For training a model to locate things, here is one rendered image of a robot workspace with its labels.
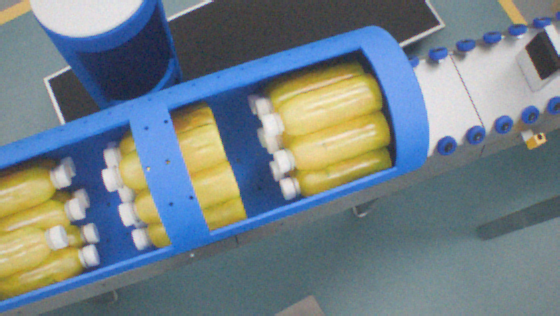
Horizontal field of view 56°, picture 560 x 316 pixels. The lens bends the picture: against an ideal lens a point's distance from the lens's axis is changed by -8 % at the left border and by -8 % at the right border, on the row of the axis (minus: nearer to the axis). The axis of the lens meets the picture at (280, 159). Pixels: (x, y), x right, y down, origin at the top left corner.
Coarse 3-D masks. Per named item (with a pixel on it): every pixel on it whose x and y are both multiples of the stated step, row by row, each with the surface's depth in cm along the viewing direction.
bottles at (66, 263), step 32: (320, 64) 109; (256, 96) 107; (32, 160) 102; (64, 160) 102; (352, 160) 102; (384, 160) 103; (64, 192) 105; (128, 192) 100; (288, 192) 102; (320, 192) 102; (0, 224) 95; (32, 224) 96; (64, 224) 98; (160, 224) 98; (224, 224) 100; (64, 256) 96; (96, 256) 99; (0, 288) 93; (32, 288) 94
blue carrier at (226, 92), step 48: (336, 48) 95; (384, 48) 94; (144, 96) 96; (192, 96) 91; (240, 96) 111; (384, 96) 108; (48, 144) 88; (96, 144) 107; (144, 144) 86; (240, 144) 115; (96, 192) 111; (192, 192) 87; (240, 192) 112; (336, 192) 97; (192, 240) 93; (48, 288) 90
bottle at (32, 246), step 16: (0, 240) 90; (16, 240) 90; (32, 240) 90; (48, 240) 92; (0, 256) 89; (16, 256) 89; (32, 256) 90; (48, 256) 93; (0, 272) 90; (16, 272) 92
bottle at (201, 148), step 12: (192, 132) 92; (204, 132) 92; (216, 132) 92; (180, 144) 91; (192, 144) 91; (204, 144) 91; (216, 144) 91; (132, 156) 91; (192, 156) 91; (204, 156) 91; (216, 156) 92; (120, 168) 91; (132, 168) 90; (192, 168) 92; (204, 168) 94; (120, 180) 91; (132, 180) 90; (144, 180) 90
